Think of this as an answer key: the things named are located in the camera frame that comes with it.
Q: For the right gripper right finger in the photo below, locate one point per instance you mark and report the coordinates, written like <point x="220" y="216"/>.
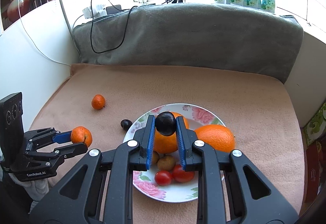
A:
<point x="231" y="189"/>

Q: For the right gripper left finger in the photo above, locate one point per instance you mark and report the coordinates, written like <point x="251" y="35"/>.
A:
<point x="99" y="188"/>

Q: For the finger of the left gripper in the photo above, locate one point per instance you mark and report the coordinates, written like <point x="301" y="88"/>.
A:
<point x="40" y="138"/>
<point x="67" y="151"/>

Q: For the small mandarin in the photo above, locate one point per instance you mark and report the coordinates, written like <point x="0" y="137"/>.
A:
<point x="81" y="134"/>
<point x="98" y="102"/>

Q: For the smooth large orange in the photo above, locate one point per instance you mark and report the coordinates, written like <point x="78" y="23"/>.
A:
<point x="217" y="136"/>

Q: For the red cherry tomato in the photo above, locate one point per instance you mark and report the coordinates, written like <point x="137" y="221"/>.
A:
<point x="180" y="175"/>
<point x="163" y="178"/>

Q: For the floral white plate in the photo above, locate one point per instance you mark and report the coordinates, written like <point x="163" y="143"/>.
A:
<point x="145" y="181"/>

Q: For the brown longan fruit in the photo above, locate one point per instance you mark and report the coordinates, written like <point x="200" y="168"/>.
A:
<point x="166" y="163"/>

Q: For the dark cherry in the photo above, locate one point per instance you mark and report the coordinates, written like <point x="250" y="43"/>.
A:
<point x="165" y="123"/>
<point x="126" y="124"/>

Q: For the speckled orange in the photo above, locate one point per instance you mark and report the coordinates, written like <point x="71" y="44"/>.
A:
<point x="165" y="144"/>

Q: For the gloved left hand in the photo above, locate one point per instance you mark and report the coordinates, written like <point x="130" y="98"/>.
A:
<point x="36" y="189"/>

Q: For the peach blanket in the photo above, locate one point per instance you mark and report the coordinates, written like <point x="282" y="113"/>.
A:
<point x="256" y="108"/>

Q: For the red white vase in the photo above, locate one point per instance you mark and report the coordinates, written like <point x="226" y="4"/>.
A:
<point x="17" y="9"/>

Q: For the white power strip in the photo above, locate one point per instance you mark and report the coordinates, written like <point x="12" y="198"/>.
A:
<point x="96" y="11"/>

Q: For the grey blanket cushion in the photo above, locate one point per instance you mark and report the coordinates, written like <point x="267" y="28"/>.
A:
<point x="190" y="34"/>

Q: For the black left camera box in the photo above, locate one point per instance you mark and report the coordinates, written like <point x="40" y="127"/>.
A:
<point x="12" y="132"/>

